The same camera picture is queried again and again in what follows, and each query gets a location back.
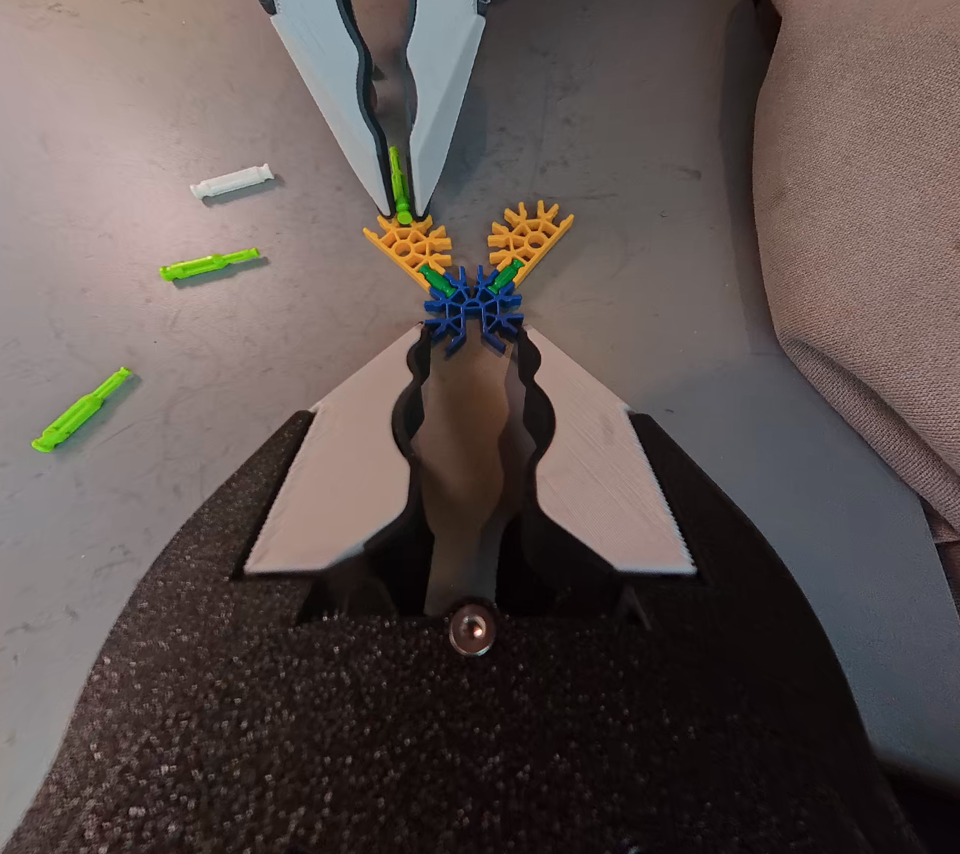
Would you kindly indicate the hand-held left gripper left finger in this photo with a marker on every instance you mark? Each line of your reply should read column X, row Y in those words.
column 337, row 494

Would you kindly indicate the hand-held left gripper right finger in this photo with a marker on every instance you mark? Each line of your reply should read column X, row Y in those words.
column 607, row 494

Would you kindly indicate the light green rod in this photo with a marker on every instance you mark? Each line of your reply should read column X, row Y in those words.
column 67, row 423
column 195, row 268
column 397, row 194

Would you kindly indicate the dark green short rod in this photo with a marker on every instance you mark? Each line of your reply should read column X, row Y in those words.
column 435, row 278
column 504, row 277

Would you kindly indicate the orange fan connector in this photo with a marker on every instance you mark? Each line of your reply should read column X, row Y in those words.
column 397, row 259
column 543, row 253

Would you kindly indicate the grey desk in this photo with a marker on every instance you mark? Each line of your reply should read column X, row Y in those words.
column 637, row 194

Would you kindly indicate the white rod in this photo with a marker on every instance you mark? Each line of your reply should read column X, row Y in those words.
column 229, row 182

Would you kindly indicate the person's beige garment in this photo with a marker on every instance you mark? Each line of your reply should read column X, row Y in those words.
column 862, row 157

